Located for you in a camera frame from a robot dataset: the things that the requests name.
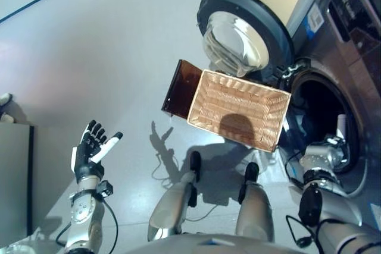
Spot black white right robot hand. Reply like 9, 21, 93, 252
326, 114, 351, 159

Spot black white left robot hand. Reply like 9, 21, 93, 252
70, 120, 124, 183

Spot grey washing machine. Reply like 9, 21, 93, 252
276, 0, 381, 231

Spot white blue notice sticker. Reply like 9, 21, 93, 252
368, 202, 381, 228

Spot silver left robot leg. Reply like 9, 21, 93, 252
147, 150, 202, 242

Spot silver robot leg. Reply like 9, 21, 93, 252
235, 162, 274, 243
147, 150, 202, 242

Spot wicker laundry basket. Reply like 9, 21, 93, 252
186, 68, 292, 153

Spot blue energy label sticker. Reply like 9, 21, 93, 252
305, 4, 324, 39

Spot silver right robot leg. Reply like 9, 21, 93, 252
235, 162, 274, 243

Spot round glass washer door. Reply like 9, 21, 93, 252
197, 0, 295, 81

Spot grey robot torso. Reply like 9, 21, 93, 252
124, 233, 307, 254

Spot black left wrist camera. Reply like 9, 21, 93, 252
96, 180, 114, 197

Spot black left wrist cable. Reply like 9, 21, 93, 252
55, 199, 119, 250

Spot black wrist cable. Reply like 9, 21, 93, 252
55, 199, 119, 250
284, 149, 328, 247

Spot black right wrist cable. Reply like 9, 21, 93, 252
284, 149, 328, 247

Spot thin dark leg cable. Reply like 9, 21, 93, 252
184, 203, 221, 222

